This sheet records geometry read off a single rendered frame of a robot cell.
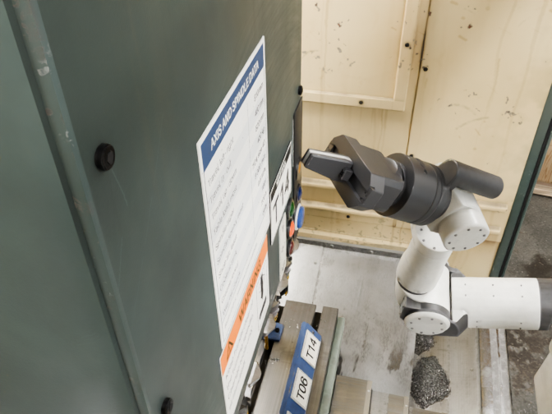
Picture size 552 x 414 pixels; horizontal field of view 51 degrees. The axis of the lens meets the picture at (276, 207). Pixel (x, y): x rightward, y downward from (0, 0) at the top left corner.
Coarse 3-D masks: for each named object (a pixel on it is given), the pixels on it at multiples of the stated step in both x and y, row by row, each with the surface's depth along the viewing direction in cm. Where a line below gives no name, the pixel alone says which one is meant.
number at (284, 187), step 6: (288, 162) 65; (288, 168) 65; (288, 174) 66; (282, 180) 62; (288, 180) 66; (282, 186) 63; (288, 186) 67; (282, 192) 63; (282, 198) 64; (282, 204) 64; (282, 210) 65
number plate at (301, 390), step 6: (300, 372) 131; (300, 378) 130; (306, 378) 132; (294, 384) 128; (300, 384) 129; (306, 384) 131; (294, 390) 127; (300, 390) 128; (306, 390) 130; (294, 396) 126; (300, 396) 128; (306, 396) 129; (300, 402) 127; (306, 402) 128
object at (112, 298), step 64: (0, 0) 18; (64, 0) 19; (128, 0) 24; (192, 0) 31; (256, 0) 43; (0, 64) 19; (64, 64) 20; (128, 64) 25; (192, 64) 32; (0, 128) 21; (64, 128) 21; (128, 128) 25; (192, 128) 33; (0, 192) 23; (64, 192) 22; (128, 192) 26; (192, 192) 35; (0, 256) 26; (64, 256) 24; (128, 256) 27; (192, 256) 37; (0, 320) 29; (64, 320) 28; (128, 320) 28; (192, 320) 38; (0, 384) 34; (64, 384) 32; (128, 384) 31; (192, 384) 40
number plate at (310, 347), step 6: (306, 330) 139; (306, 336) 138; (312, 336) 140; (306, 342) 137; (312, 342) 139; (318, 342) 140; (306, 348) 136; (312, 348) 138; (318, 348) 139; (306, 354) 135; (312, 354) 137; (306, 360) 134; (312, 360) 136; (312, 366) 135
